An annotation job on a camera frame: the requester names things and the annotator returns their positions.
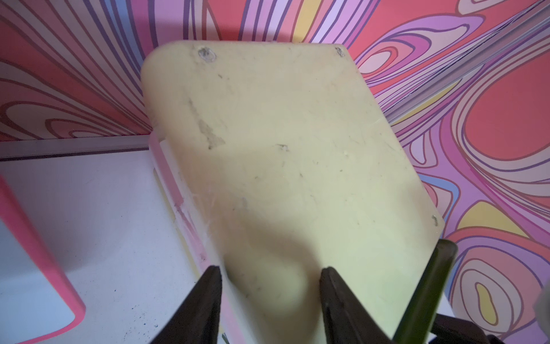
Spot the pink framed whiteboard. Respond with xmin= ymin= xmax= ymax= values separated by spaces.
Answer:
xmin=1 ymin=181 xmax=86 ymax=343

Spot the yellow green drawer cabinet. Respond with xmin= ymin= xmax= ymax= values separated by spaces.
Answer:
xmin=141 ymin=41 xmax=444 ymax=343

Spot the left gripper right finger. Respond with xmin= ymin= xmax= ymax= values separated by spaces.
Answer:
xmin=319 ymin=267 xmax=392 ymax=344

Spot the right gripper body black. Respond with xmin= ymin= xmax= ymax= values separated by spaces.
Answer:
xmin=430 ymin=314 xmax=504 ymax=344

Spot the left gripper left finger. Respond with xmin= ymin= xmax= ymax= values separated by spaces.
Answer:
xmin=151 ymin=265 xmax=222 ymax=344

